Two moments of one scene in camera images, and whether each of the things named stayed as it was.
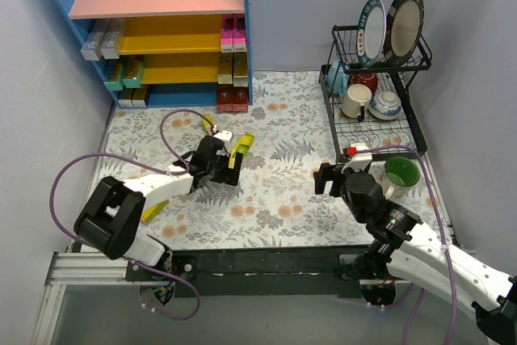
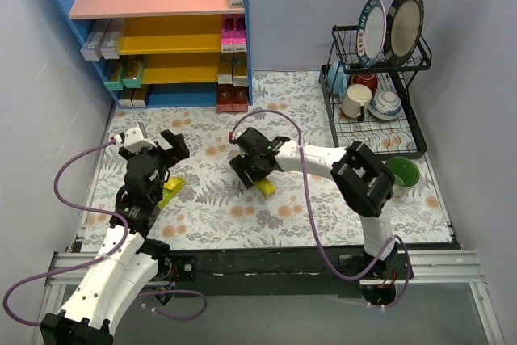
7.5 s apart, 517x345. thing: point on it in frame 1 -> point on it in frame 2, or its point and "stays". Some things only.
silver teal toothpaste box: (133, 69) stays
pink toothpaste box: (239, 32) stays
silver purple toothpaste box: (124, 98) stays
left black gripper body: (233, 173) -> (162, 151)
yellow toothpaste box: (206, 124) -> (266, 187)
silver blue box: (225, 65) stays
